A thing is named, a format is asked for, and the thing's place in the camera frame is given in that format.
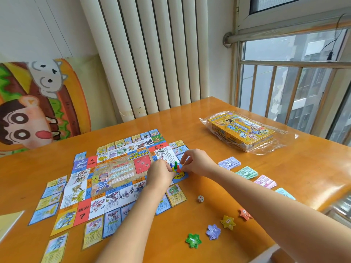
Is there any person's right hand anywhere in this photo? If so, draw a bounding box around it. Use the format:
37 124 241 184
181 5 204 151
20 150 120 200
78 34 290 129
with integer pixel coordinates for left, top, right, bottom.
180 148 219 177

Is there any person's left hand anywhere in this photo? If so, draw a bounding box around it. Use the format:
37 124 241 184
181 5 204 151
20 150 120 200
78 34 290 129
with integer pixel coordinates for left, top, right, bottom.
146 159 176 191

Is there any person's right forearm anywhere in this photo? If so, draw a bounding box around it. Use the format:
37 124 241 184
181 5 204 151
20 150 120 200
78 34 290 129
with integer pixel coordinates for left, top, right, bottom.
210 163 351 263

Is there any person's left forearm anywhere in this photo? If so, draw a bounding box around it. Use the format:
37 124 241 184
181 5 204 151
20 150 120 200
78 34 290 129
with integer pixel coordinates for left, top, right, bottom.
95 185 172 263

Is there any purple play money stack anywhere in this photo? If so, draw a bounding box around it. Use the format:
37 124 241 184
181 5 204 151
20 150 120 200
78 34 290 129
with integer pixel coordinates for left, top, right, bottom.
218 157 241 170

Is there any colourful paper game board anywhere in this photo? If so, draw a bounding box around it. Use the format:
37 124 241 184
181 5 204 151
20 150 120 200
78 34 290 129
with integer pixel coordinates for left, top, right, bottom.
59 135 190 228

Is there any green play money stack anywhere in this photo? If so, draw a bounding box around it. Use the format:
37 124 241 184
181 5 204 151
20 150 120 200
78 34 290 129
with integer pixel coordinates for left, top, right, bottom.
235 166 259 180

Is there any yellow game box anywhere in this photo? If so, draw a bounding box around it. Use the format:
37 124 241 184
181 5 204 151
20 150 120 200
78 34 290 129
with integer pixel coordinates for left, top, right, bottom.
207 113 276 153

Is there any yellow star token stack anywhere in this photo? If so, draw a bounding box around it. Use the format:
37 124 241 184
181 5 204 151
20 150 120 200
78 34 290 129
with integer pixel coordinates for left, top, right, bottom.
220 215 236 231

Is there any purple star token stack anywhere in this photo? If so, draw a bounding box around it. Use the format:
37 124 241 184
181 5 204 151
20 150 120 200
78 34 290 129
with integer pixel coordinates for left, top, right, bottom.
206 224 222 241

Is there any green star token stack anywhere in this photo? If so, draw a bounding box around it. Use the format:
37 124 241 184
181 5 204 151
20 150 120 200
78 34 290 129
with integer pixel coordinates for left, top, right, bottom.
185 233 202 249

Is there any orange star token stack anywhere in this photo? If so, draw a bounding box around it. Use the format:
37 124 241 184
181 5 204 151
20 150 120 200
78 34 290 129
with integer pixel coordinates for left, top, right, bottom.
238 208 253 221

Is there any pink play money stack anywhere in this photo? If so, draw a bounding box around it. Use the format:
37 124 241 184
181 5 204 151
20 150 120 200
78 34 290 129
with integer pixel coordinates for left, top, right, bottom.
253 175 278 189

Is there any clear plastic wrapper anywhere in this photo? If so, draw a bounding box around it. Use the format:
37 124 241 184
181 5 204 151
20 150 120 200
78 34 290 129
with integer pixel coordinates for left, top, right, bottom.
199 110 299 157

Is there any light blue play money stack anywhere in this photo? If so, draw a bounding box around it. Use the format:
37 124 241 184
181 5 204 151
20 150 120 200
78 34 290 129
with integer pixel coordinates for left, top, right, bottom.
275 187 296 201

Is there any white radiator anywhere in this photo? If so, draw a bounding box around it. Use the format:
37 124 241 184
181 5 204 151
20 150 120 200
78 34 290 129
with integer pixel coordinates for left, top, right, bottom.
79 0 210 123

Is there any cartoon burger cushion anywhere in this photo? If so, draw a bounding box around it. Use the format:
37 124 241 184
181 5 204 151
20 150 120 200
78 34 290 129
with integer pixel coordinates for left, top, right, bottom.
0 53 119 158

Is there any grey apartment building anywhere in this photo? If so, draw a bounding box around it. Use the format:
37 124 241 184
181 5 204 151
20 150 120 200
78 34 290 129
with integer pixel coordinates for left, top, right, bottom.
270 29 351 147

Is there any metal window railing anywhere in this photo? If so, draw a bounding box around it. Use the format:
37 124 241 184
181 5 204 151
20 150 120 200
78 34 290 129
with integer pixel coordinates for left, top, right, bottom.
235 59 351 135

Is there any grey metal object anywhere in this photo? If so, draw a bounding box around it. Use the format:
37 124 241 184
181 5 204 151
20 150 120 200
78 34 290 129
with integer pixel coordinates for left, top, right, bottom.
320 195 351 229

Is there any metal horizontal pipe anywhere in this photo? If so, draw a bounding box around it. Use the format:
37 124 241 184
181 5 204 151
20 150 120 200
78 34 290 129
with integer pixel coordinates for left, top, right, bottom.
222 17 351 48

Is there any pale yellow paper sheet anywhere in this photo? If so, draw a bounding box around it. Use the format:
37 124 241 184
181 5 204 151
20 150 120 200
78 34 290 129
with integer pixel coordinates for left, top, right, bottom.
0 210 25 243

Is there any ring of game property cards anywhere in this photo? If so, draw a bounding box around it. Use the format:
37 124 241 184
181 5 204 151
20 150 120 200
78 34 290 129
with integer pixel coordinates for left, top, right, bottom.
29 129 190 263

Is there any white window frame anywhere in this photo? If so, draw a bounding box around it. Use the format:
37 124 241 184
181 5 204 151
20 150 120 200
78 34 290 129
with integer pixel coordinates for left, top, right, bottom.
235 0 351 31

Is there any black hanging cable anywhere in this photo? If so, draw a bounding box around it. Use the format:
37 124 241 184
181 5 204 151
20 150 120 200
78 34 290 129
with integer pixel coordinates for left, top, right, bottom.
319 13 347 62

